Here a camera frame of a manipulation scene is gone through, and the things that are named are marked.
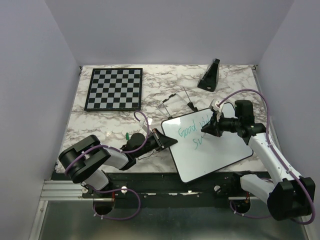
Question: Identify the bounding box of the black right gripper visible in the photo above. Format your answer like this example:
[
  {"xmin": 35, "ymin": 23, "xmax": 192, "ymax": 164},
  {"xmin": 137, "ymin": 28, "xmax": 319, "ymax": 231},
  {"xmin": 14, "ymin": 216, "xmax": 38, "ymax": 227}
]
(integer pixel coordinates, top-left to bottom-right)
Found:
[{"xmin": 201, "ymin": 110, "xmax": 241, "ymax": 137}]

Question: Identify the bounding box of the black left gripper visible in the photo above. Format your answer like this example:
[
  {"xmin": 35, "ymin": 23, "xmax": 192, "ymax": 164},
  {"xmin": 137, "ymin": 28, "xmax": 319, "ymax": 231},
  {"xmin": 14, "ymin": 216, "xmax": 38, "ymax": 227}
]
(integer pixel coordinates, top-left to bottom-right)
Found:
[{"xmin": 134, "ymin": 127, "xmax": 177, "ymax": 159}]

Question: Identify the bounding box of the white whiteboard black frame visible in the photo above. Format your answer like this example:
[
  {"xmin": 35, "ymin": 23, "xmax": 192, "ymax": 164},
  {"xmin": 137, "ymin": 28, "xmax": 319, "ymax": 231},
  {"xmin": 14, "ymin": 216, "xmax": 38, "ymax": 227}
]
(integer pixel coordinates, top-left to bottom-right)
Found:
[{"xmin": 161, "ymin": 108, "xmax": 253, "ymax": 183}]

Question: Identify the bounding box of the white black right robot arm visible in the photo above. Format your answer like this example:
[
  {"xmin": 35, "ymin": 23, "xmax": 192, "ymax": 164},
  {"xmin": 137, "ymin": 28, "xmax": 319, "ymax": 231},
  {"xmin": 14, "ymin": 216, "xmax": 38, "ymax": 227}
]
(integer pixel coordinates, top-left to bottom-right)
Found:
[{"xmin": 201, "ymin": 100, "xmax": 316, "ymax": 221}]

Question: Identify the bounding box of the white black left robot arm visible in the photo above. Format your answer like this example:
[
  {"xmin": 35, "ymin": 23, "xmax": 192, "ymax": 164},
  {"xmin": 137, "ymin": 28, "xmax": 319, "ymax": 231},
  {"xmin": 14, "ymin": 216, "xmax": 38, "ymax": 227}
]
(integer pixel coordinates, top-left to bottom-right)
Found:
[{"xmin": 58, "ymin": 128, "xmax": 178, "ymax": 198}]

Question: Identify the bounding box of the black wedge eraser block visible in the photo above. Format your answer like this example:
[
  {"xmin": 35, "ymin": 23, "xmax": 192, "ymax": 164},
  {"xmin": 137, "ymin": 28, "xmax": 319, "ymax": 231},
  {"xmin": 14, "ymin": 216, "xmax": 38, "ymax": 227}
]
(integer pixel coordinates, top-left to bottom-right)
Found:
[{"xmin": 197, "ymin": 58, "xmax": 220, "ymax": 92}]

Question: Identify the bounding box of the black white chessboard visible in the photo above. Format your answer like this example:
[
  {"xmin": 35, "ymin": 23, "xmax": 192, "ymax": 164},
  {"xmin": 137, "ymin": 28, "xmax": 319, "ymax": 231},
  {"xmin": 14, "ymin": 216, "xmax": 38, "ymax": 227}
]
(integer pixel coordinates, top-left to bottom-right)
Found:
[{"xmin": 84, "ymin": 68, "xmax": 143, "ymax": 112}]

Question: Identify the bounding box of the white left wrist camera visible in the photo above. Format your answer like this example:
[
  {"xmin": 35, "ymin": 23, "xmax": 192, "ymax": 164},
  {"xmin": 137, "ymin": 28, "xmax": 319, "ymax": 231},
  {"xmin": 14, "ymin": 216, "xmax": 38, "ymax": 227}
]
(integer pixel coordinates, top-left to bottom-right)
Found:
[{"xmin": 139, "ymin": 117, "xmax": 153, "ymax": 132}]

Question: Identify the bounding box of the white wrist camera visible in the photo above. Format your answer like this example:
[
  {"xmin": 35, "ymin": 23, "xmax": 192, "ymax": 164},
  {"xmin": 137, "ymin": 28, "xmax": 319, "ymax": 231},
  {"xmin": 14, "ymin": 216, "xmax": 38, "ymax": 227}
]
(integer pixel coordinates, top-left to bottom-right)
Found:
[
  {"xmin": 139, "ymin": 117, "xmax": 153, "ymax": 132},
  {"xmin": 209, "ymin": 99, "xmax": 224, "ymax": 121}
]

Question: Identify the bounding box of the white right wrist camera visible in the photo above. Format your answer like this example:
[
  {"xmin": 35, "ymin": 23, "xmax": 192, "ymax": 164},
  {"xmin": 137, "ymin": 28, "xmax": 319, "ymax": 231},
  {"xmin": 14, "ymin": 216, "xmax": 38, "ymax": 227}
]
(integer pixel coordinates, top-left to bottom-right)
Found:
[{"xmin": 209, "ymin": 99, "xmax": 224, "ymax": 121}]

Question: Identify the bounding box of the black wire whiteboard stand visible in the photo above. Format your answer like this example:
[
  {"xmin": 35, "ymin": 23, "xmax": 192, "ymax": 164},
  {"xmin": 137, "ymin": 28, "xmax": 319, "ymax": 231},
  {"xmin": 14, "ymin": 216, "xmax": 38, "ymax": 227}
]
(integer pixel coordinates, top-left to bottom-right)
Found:
[{"xmin": 156, "ymin": 87, "xmax": 198, "ymax": 119}]

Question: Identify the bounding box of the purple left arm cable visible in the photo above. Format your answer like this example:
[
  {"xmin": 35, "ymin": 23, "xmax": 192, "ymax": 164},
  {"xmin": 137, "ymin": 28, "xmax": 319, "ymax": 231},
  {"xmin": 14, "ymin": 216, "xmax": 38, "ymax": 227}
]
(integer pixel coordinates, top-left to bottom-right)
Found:
[{"xmin": 64, "ymin": 111, "xmax": 151, "ymax": 221}]

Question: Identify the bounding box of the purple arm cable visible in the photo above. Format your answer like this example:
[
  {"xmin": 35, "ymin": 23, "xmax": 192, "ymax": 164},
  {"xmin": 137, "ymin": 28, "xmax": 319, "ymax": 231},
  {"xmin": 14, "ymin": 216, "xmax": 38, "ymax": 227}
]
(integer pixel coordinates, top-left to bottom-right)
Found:
[
  {"xmin": 64, "ymin": 111, "xmax": 151, "ymax": 221},
  {"xmin": 218, "ymin": 89, "xmax": 315, "ymax": 224}
]

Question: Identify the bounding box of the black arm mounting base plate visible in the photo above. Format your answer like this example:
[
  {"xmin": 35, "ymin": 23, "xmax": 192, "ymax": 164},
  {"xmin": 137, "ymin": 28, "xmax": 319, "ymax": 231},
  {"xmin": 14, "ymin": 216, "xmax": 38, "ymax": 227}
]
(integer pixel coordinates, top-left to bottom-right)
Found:
[{"xmin": 79, "ymin": 172, "xmax": 257, "ymax": 211}]

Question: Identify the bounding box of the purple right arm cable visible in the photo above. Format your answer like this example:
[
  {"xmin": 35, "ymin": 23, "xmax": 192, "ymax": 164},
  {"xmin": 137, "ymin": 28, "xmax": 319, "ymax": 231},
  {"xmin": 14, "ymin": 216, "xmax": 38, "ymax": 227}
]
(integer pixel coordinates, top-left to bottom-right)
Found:
[{"xmin": 218, "ymin": 89, "xmax": 315, "ymax": 224}]

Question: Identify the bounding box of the aluminium rail frame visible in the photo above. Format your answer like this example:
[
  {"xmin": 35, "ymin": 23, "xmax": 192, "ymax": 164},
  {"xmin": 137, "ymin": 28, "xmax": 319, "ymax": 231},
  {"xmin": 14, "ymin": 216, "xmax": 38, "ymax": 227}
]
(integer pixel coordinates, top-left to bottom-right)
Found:
[{"xmin": 29, "ymin": 64, "xmax": 311, "ymax": 240}]

